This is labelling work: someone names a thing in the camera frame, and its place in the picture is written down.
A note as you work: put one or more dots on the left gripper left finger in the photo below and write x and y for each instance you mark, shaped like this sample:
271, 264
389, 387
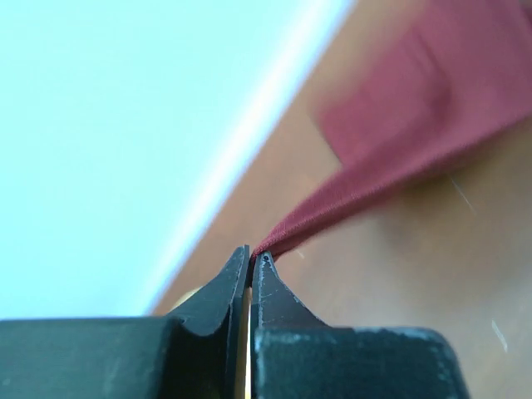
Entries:
197, 350

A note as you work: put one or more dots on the dark red cloth napkin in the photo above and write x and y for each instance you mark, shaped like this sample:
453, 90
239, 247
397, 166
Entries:
460, 74

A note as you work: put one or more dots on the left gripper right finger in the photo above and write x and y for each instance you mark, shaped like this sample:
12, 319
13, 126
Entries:
295, 354

